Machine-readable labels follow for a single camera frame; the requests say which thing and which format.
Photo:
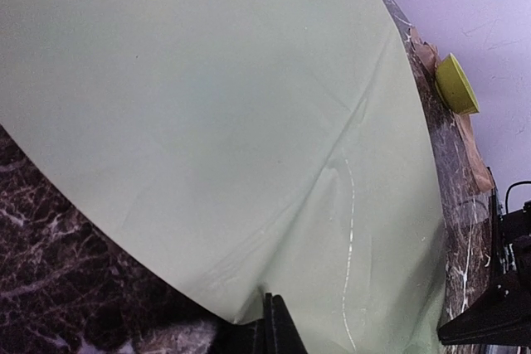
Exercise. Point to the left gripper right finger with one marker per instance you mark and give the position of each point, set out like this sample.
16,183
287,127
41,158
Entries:
285,338

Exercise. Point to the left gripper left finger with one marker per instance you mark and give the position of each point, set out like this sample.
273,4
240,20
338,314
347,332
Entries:
246,338

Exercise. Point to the green and pink wrapping paper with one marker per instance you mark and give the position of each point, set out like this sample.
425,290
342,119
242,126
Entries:
242,146

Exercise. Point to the tan ribbon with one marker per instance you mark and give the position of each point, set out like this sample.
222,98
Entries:
482,180

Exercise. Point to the lime green plastic bowl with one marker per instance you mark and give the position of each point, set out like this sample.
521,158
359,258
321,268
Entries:
454,87

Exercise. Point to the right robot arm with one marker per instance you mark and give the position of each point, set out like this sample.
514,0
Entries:
487,303

